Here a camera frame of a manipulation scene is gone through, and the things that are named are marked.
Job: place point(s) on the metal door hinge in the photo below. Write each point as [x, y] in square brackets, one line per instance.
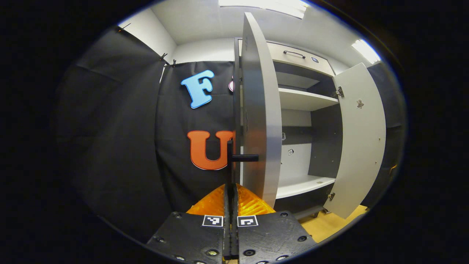
[331, 196]
[340, 91]

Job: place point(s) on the white cabinet shelf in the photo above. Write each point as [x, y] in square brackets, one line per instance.
[300, 185]
[300, 99]

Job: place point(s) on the small ceiling light panel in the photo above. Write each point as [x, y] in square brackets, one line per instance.
[366, 51]

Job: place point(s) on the grey double-door shoe cabinet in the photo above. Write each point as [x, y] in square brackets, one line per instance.
[322, 146]

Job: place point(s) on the black backdrop cloth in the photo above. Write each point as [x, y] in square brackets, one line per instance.
[121, 146]

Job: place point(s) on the grey cabinet drawer front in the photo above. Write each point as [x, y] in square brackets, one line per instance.
[293, 62]

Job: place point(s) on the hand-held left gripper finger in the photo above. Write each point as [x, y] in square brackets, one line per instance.
[235, 220]
[228, 220]

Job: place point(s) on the grey shoe cabinet door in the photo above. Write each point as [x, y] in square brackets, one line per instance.
[362, 139]
[260, 110]

